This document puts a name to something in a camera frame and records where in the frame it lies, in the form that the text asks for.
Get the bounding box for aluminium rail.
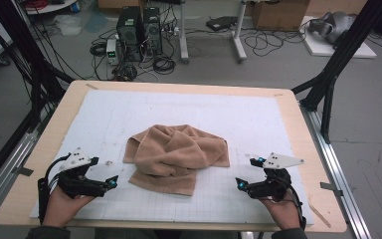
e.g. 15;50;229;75
299;102;373;239
0;111;54;225

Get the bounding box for tangled black floor cables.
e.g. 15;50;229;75
243;27;308;58

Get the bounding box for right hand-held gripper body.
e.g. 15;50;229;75
245;151;305;202

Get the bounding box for grey tape piece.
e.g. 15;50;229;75
319;181;344;197
12;165;35;177

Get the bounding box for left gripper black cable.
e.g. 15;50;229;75
37;152;73;225

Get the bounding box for black metal frame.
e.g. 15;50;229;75
0;0;76;135
290;0;382;144

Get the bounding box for tan tape strip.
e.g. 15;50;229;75
307;203;332;229

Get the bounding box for clear plastic bag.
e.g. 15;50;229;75
52;14;83;37

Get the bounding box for flat black device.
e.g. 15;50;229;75
205;15;239;33

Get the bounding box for white gridded mat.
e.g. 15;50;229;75
29;89;315;226

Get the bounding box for slim black computer tower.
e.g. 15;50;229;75
142;6;164;56

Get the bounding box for coiled black cable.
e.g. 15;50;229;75
89;41;109;58
151;56;177;76

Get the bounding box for white desk leg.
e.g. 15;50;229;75
178;0;190;65
233;0;249;64

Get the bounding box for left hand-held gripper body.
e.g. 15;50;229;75
57;147;109;199

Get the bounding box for grey helmet-like object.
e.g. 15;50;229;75
307;11;358;45

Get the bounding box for person's left hand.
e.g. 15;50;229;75
42;185;96;229

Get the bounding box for brown cardboard box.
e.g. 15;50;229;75
251;0;311;32

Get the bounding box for white floor board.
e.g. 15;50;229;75
299;15;378;60

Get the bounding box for brown towel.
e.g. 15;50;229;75
122;123;231;197

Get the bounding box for person's right hand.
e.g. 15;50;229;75
259;194;301;231

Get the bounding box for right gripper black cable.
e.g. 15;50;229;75
272;174;307;232

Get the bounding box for large black computer tower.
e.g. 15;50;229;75
115;5;144;63

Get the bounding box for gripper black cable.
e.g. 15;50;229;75
37;152;73;225
272;174;307;232

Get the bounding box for white power supply unit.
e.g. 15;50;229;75
105;38;120;66

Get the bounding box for round white table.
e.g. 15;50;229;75
24;0;80;16

